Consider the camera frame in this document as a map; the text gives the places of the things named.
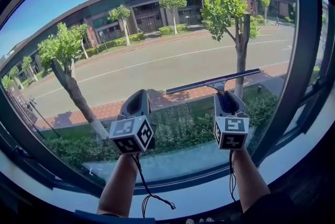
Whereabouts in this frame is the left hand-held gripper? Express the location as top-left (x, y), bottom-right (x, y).
top-left (108, 89), bottom-right (157, 155)

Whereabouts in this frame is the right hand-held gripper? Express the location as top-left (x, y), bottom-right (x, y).
top-left (214, 91), bottom-right (250, 150)

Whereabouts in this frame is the squeegee with blue handle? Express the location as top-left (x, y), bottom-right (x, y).
top-left (166, 68), bottom-right (261, 115)

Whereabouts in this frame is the large window glass pane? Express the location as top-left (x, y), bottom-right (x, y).
top-left (0, 0), bottom-right (298, 189)

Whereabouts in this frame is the person's right forearm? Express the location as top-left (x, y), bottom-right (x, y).
top-left (231, 149), bottom-right (272, 215)

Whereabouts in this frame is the person's left forearm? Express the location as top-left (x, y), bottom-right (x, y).
top-left (97, 153), bottom-right (139, 218)

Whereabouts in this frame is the green shrub bed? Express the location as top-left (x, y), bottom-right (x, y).
top-left (44, 92), bottom-right (280, 169)

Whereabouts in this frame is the red vertical banner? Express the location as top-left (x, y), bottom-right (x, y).
top-left (87, 26), bottom-right (99, 48)

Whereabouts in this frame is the row of green street trees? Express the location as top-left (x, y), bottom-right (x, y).
top-left (0, 0), bottom-right (272, 144)

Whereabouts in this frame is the person's black shirt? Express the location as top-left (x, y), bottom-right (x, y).
top-left (239, 191), bottom-right (299, 224)

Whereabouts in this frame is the white window sill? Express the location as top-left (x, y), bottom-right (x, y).
top-left (0, 110), bottom-right (335, 222)

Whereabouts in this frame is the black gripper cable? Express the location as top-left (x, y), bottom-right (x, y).
top-left (228, 149), bottom-right (238, 203)
top-left (130, 153), bottom-right (176, 218)

